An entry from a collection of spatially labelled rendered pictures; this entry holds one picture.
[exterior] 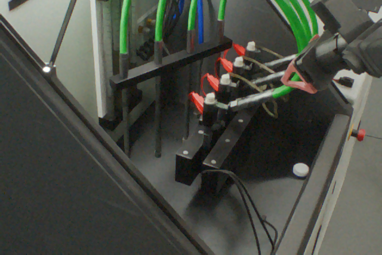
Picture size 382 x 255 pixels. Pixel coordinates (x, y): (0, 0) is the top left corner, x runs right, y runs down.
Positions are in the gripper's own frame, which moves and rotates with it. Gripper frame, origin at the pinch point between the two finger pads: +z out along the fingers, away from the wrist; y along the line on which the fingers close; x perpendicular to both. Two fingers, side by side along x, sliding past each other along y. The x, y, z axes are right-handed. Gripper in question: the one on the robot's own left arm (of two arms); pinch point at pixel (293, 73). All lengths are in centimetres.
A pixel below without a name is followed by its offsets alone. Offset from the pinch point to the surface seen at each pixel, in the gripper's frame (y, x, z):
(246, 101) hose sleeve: 5.0, -0.3, 9.9
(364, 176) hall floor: -94, 94, 111
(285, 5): -0.8, -11.3, -8.3
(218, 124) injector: 7.6, 0.9, 18.8
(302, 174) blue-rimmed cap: -7.8, 27.5, 28.6
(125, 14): 7.8, -28.0, 18.7
